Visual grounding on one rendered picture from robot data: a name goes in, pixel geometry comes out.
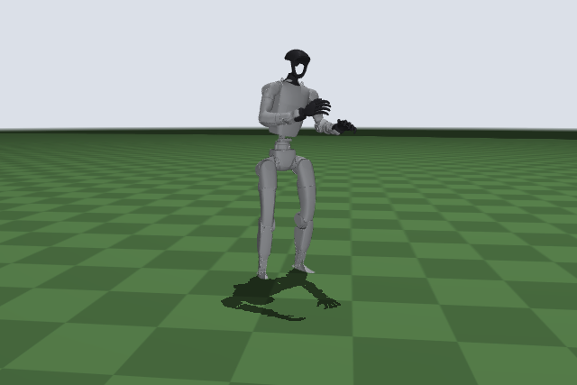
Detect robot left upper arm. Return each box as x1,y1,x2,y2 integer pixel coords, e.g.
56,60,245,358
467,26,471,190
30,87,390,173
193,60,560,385
307,88,327,133

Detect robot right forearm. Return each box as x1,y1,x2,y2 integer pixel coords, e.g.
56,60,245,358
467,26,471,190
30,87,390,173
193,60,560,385
259,110,303,126

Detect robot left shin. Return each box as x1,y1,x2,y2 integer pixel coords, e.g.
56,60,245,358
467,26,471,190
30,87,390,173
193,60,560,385
294,220,314,268

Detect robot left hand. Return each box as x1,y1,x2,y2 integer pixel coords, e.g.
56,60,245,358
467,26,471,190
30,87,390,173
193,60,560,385
332,119,357,134

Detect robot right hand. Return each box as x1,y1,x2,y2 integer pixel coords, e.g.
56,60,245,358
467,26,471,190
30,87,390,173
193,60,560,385
294,98,331,122

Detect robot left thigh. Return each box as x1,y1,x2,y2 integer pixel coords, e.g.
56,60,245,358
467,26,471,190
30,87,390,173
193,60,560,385
292,156,316,228

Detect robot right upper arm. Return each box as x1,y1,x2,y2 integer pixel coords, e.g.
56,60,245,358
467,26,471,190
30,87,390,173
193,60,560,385
259,82,280,127

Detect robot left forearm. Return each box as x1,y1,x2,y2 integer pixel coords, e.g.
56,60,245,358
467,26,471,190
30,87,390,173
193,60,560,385
322,120,340,135

